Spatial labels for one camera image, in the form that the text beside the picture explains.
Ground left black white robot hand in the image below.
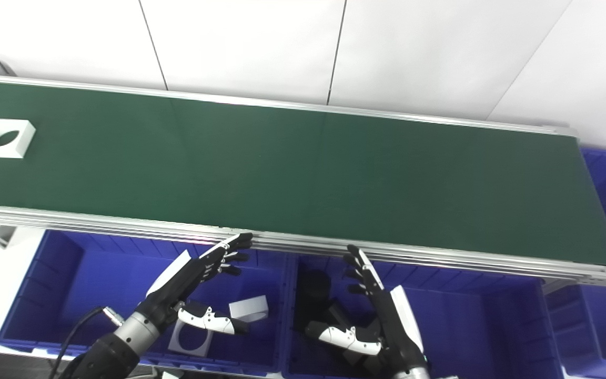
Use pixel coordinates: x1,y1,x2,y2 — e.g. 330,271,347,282
146,233,254,336

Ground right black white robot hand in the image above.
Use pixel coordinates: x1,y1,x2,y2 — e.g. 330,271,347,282
305,244,431,376

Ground white square part round hole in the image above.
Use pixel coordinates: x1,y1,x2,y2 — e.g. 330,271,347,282
229,295,270,323
0,119,36,159
168,318,214,356

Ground black angular part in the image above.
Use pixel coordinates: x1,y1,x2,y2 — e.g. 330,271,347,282
329,299,383,365

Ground blue plastic bin black parts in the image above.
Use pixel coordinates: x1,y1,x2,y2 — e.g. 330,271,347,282
282,253,562,379

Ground blue plastic bin white parts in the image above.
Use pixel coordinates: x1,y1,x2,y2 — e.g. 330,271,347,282
0,229,294,377

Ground black round part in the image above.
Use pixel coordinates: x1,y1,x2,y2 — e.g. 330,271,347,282
298,271,333,317

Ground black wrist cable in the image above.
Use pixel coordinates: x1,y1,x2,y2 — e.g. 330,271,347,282
48,306,126,379

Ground green conveyor belt aluminium frame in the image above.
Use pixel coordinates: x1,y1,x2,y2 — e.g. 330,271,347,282
0,73,606,288

